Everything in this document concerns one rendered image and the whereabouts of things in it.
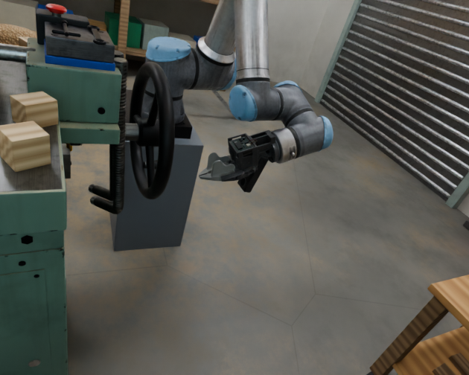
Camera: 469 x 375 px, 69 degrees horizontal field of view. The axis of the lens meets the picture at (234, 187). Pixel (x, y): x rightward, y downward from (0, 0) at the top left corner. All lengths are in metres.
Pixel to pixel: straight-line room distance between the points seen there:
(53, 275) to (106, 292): 0.80
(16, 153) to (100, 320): 1.01
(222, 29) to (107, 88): 0.72
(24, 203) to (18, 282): 0.26
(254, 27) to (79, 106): 0.49
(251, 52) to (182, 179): 0.67
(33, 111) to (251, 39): 0.56
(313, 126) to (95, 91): 0.55
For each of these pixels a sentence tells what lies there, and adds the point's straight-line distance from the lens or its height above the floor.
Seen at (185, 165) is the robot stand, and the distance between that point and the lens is 1.36.
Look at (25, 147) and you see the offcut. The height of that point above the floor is 0.93.
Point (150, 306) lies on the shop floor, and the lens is 1.42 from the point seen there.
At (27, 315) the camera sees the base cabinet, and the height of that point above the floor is 0.56.
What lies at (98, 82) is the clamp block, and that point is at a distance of 0.61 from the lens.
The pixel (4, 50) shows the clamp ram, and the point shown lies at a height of 0.96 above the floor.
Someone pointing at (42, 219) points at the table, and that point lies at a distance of 0.45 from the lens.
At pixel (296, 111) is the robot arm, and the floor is 0.87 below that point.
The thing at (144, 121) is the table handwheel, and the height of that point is 0.84.
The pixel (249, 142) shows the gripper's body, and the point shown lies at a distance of 0.86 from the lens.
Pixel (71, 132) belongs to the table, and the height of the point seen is 0.86.
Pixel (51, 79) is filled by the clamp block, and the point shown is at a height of 0.94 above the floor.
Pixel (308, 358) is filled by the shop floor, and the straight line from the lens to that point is 1.48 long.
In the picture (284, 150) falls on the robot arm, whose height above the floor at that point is 0.79.
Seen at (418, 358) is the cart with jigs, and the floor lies 0.18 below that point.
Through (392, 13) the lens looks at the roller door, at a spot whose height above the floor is 1.14.
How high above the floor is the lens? 1.15
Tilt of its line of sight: 32 degrees down
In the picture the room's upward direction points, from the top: 17 degrees clockwise
